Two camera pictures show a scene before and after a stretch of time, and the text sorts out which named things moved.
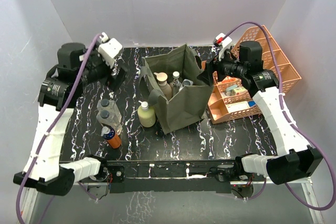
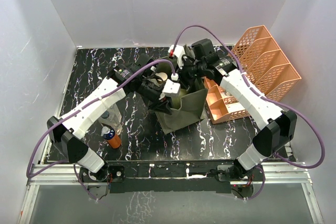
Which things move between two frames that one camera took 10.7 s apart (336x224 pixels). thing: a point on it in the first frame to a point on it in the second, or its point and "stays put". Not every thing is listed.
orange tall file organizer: x=289 y=75 stays put
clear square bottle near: x=112 y=117 stays put
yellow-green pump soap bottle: x=146 y=115 to x=176 y=100
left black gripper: x=113 y=82 to x=164 y=104
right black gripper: x=210 y=67 to x=182 y=71
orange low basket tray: x=229 y=99 stays put
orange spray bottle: x=113 y=139 stays put
